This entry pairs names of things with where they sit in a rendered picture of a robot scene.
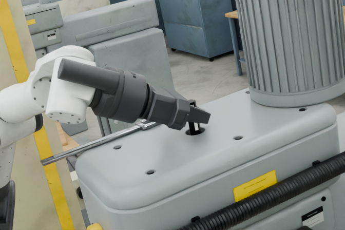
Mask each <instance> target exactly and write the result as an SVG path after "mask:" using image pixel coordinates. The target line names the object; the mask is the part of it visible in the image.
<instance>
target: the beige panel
mask: <svg viewBox="0 0 345 230"><path fill-rule="evenodd" d="M36 62H37V57H36V53H35V49H34V46H33V42H32V39H31V35H30V32H29V28H28V25H27V21H26V18H25V14H24V11H23V7H22V3H21V0H0V92H1V91H2V90H3V89H5V88H7V87H10V86H12V85H14V84H19V83H23V82H26V81H27V80H28V78H29V76H30V73H31V72H33V71H34V70H35V65H36ZM43 116H44V123H43V127H42V129H40V130H39V131H37V132H34V133H32V134H30V135H28V136H26V137H24V138H22V139H20V140H17V141H16V147H15V153H14V159H13V166H12V173H11V179H10V180H13V181H14V182H15V208H14V219H13V230H86V227H85V223H84V220H83V216H82V213H81V209H80V206H79V202H78V199H77V196H76V193H75V189H74V186H73V182H72V178H71V175H70V171H69V168H68V164H67V161H66V158H64V159H62V160H59V161H56V162H54V163H51V164H48V165H46V166H43V165H42V164H41V163H40V160H43V159H45V158H48V157H51V156H54V155H56V154H59V153H61V152H64V150H63V147H62V143H61V139H60V136H59V132H58V129H57V126H56V123H55V121H54V120H51V119H50V118H48V117H47V116H46V115H45V112H43Z"/></svg>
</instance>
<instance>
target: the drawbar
mask: <svg viewBox="0 0 345 230"><path fill-rule="evenodd" d="M189 102H190V105H194V107H197V105H196V100H192V99H190V100H189ZM188 124H189V130H190V135H191V136H194V135H198V134H201V133H202V132H201V127H200V123H197V124H198V130H195V125H194V123H193V122H188Z"/></svg>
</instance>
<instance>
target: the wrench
mask: <svg viewBox="0 0 345 230"><path fill-rule="evenodd" d="M158 125H161V124H160V123H156V122H151V121H147V120H145V119H144V120H141V121H139V122H137V123H135V125H134V126H131V127H129V128H126V129H123V130H120V131H118V132H115V133H112V134H110V135H107V136H104V137H102V138H99V139H96V140H94V141H91V142H88V143H86V144H83V145H80V146H78V147H75V148H72V149H70V150H67V151H64V152H61V153H59V154H56V155H54V156H51V157H48V158H45V159H43V160H40V163H41V164H42V165H43V166H46V165H48V164H51V163H54V162H56V161H59V160H62V159H64V158H67V157H70V156H73V155H75V154H78V153H80V152H83V151H86V150H88V149H91V148H94V147H96V146H99V145H101V144H104V143H107V142H109V141H112V140H115V139H117V138H120V137H123V136H125V135H128V134H130V133H133V132H136V131H138V130H147V129H150V128H153V127H155V126H158Z"/></svg>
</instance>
